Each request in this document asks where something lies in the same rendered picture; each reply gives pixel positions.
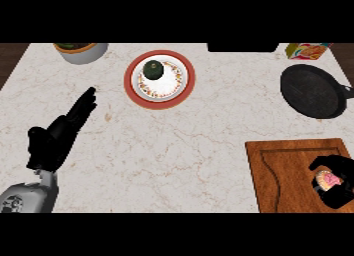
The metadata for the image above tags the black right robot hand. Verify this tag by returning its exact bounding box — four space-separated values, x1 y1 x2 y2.
306 154 354 210

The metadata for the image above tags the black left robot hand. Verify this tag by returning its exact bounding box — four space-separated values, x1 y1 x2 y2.
24 86 98 173

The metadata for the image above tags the brown wooden cutting board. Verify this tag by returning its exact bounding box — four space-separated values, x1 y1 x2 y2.
243 137 354 214

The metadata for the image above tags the black frying pan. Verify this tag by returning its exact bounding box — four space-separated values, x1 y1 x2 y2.
278 63 354 120

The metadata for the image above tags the red round placemat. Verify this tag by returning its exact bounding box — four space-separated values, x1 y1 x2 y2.
122 49 197 111

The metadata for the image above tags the grey plant pot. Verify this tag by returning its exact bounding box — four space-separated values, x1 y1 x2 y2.
51 42 110 66

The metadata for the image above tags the white patterned plate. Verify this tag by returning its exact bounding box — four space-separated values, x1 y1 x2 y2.
129 55 188 100

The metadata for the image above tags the dark green avocado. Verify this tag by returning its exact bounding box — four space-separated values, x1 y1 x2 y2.
141 59 165 81

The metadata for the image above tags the colourful snack box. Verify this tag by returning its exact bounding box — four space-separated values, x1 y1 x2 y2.
284 42 334 61

